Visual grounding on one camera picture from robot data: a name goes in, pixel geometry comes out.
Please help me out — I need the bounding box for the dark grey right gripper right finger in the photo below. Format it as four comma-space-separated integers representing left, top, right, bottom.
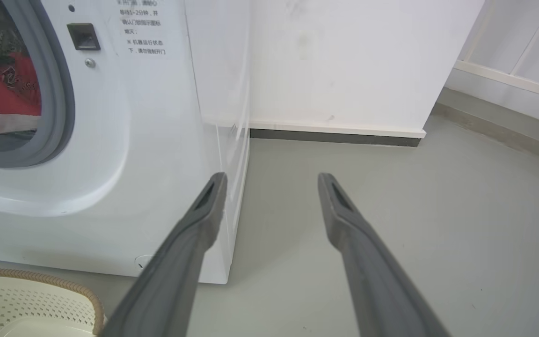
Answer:
317, 173, 452, 337

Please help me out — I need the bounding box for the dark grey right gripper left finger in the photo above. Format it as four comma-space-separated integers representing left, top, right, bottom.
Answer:
100, 172, 228, 337

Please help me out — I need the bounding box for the white front-load washing machine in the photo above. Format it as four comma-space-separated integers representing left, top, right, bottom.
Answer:
0, 0, 251, 285

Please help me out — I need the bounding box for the white perforated laundry basket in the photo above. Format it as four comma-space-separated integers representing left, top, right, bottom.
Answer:
0, 268, 106, 337

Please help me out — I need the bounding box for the red garment with print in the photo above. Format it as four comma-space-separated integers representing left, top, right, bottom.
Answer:
0, 52, 42, 135

